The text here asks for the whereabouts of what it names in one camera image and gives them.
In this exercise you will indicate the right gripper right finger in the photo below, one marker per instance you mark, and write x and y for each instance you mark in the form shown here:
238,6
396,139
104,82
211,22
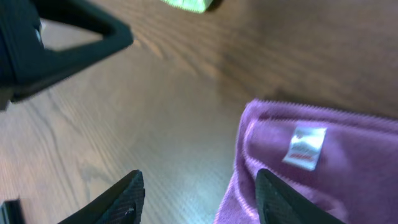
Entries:
279,203

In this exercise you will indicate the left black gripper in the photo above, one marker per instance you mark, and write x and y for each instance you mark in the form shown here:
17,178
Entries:
27,67

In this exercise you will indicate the purple cloth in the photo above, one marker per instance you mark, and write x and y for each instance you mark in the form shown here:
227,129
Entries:
344,163

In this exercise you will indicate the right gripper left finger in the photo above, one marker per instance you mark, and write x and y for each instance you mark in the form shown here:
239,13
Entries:
120,204

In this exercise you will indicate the folded green cloth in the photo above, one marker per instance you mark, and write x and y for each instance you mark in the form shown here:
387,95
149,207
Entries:
196,6

